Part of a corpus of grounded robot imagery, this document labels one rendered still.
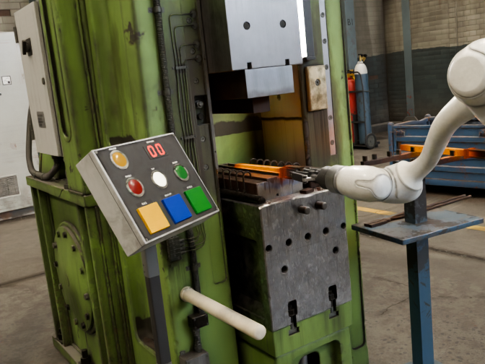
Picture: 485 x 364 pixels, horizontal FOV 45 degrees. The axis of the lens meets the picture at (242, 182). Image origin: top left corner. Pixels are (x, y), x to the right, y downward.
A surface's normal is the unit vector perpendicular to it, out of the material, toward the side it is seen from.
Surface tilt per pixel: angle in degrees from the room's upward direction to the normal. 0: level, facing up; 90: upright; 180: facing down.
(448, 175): 90
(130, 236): 90
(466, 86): 81
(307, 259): 90
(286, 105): 90
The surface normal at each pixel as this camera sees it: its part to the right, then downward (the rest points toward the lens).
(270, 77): 0.55, 0.09
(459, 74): -0.75, 0.11
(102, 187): -0.51, 0.21
